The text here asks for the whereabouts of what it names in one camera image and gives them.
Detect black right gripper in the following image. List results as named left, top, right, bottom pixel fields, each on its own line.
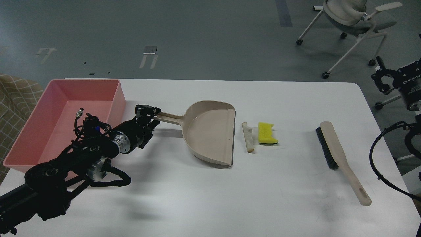
left=371, top=56, right=421, bottom=111

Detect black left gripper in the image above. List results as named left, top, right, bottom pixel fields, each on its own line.
left=112, top=105, right=162, bottom=154

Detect beige plastic dustpan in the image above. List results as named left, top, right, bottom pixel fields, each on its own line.
left=154, top=100, right=236, bottom=167

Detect beige hand brush black bristles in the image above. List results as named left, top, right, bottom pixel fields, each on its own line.
left=315, top=121, right=372, bottom=206

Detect bread slice piece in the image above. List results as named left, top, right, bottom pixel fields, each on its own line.
left=241, top=122, right=255, bottom=153

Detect yellow sponge piece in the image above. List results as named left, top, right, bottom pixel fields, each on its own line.
left=258, top=122, right=279, bottom=145

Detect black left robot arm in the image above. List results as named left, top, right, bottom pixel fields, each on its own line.
left=0, top=105, right=161, bottom=235

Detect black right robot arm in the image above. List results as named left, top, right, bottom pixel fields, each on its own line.
left=369, top=56, right=421, bottom=201

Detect pink plastic bin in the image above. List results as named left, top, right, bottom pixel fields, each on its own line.
left=3, top=79, right=125, bottom=172

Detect white office chair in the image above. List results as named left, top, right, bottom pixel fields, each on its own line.
left=296, top=0, right=403, bottom=79

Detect beige checkered cloth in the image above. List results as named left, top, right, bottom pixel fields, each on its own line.
left=0, top=73, right=43, bottom=182

